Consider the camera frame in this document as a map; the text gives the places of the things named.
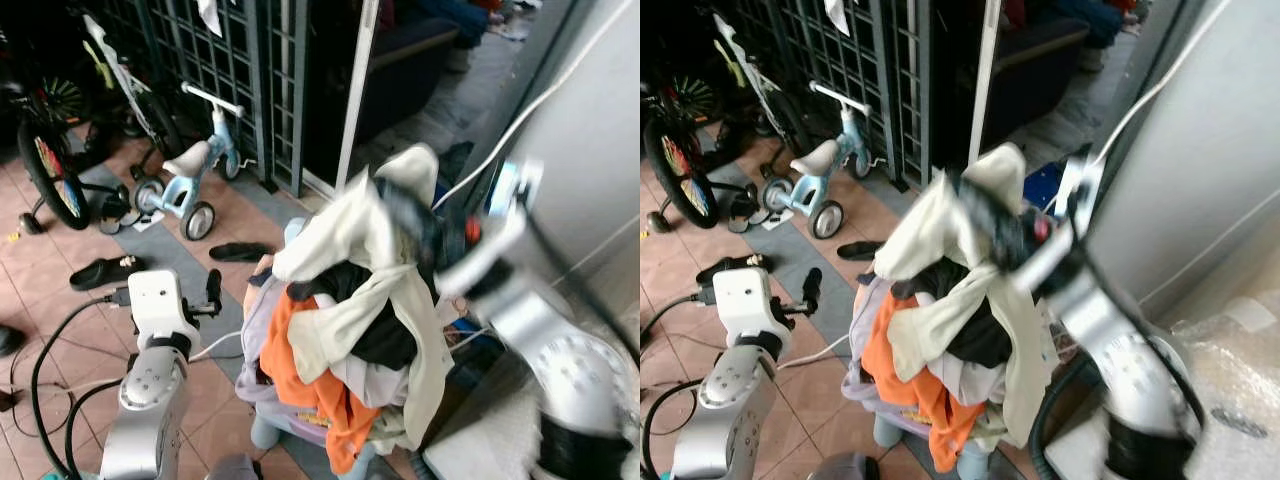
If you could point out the cream garment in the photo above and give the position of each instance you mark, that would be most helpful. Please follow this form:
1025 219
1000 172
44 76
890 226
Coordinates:
345 225
935 225

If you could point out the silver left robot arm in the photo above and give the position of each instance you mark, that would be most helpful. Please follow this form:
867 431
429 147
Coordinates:
150 400
728 400

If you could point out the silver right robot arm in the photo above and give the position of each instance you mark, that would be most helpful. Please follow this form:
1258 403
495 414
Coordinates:
1120 340
560 350

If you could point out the flat black sandal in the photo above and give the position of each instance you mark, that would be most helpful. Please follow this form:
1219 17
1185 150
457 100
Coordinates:
862 250
240 251

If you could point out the blue box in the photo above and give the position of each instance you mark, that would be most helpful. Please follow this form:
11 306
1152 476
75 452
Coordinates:
1043 188

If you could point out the black sandal with buckle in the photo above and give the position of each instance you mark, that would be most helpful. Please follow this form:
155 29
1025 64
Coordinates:
105 271
730 268

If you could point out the lavender plastic laundry basket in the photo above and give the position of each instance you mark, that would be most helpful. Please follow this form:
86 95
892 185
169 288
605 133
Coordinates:
262 395
858 385

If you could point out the black garment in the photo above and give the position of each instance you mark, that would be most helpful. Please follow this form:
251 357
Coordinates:
390 335
985 335

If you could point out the light blue child tricycle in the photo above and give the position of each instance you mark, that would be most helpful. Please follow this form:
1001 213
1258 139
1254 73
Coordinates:
825 165
195 165

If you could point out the orange garment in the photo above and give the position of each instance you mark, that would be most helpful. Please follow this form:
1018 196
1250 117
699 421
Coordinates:
320 390
915 390

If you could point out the dark sofa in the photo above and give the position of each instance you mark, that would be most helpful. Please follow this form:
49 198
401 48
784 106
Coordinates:
405 70
1040 65

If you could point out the black child bicycle colourful wheel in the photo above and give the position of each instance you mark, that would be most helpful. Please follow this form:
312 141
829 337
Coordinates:
675 165
52 175

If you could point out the black shoe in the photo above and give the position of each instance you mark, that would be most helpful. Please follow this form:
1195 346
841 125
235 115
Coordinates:
8 340

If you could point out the black metal grille gate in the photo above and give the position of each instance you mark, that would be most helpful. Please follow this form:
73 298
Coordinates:
860 60
230 70

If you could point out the person legs in jeans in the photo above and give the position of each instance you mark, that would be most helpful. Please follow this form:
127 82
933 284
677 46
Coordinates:
460 18
1090 18

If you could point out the white bicycle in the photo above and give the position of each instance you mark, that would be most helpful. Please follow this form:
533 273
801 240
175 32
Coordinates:
125 85
750 75

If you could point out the clear bubble wrap sheet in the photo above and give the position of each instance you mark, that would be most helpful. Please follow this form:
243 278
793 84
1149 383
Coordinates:
1230 370

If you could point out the white cloth on gate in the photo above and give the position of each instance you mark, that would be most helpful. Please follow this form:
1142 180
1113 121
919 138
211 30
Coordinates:
210 15
838 14

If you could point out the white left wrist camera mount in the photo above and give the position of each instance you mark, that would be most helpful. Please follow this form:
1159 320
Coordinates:
745 298
158 300

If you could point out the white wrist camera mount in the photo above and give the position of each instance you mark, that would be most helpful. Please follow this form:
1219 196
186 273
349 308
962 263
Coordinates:
515 188
745 298
1082 185
158 300

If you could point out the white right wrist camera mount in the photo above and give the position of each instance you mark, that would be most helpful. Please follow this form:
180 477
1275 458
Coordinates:
515 188
1082 185

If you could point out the white door frame post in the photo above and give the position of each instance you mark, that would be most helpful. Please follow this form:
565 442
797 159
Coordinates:
358 90
986 80

